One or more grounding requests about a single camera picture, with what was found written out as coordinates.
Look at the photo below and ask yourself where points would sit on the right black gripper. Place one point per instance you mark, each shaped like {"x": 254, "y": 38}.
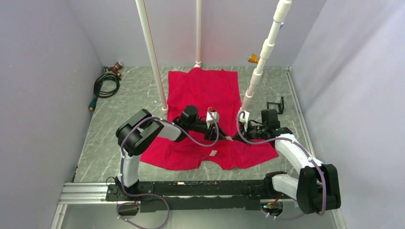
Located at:
{"x": 245, "y": 133}

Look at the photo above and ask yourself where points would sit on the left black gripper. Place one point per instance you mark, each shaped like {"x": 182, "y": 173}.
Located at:
{"x": 211, "y": 134}

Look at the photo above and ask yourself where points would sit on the red t-shirt garment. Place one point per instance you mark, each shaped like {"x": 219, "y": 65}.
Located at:
{"x": 203, "y": 89}

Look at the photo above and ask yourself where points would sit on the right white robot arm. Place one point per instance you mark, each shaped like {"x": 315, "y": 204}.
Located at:
{"x": 316, "y": 189}

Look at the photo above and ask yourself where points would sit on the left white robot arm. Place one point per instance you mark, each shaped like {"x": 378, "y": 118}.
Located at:
{"x": 138, "y": 133}

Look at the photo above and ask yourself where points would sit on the white garment neck label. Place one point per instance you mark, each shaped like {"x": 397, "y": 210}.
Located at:
{"x": 213, "y": 153}

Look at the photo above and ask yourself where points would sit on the middle white PVC pole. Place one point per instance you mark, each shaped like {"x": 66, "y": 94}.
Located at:
{"x": 198, "y": 62}

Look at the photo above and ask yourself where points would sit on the orange yellow knob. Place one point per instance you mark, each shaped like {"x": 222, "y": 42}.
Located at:
{"x": 253, "y": 58}

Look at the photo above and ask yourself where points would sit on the brown clamp tool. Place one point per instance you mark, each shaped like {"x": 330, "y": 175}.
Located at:
{"x": 116, "y": 69}

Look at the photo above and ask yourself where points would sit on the right white jointed PVC pole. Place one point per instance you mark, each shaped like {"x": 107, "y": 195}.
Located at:
{"x": 280, "y": 14}

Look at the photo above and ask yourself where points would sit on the left white PVC pole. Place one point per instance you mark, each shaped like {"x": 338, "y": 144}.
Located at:
{"x": 144, "y": 20}

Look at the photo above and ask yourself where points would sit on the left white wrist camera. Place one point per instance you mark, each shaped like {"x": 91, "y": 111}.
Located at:
{"x": 212, "y": 117}

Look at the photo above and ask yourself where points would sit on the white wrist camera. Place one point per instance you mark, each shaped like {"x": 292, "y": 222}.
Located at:
{"x": 212, "y": 117}
{"x": 243, "y": 117}

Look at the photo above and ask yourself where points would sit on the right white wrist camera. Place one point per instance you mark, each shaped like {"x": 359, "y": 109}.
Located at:
{"x": 243, "y": 117}

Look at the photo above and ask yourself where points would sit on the small black bracket stand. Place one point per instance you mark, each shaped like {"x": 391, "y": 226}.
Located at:
{"x": 280, "y": 105}

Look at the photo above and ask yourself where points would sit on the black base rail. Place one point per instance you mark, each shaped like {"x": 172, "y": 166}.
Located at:
{"x": 198, "y": 195}

